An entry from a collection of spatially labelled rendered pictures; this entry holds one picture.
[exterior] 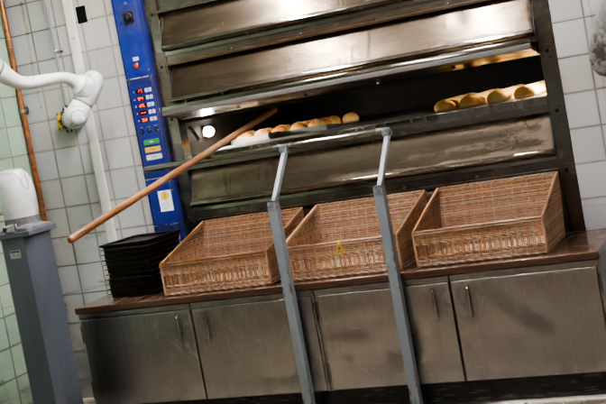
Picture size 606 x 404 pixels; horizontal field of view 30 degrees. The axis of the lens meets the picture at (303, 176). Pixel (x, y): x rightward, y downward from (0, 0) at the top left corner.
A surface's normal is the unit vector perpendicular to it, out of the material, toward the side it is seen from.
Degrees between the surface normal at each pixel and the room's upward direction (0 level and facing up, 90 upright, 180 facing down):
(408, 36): 70
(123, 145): 90
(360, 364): 93
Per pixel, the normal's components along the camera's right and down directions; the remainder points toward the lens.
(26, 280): -0.40, 0.13
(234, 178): -0.42, -0.22
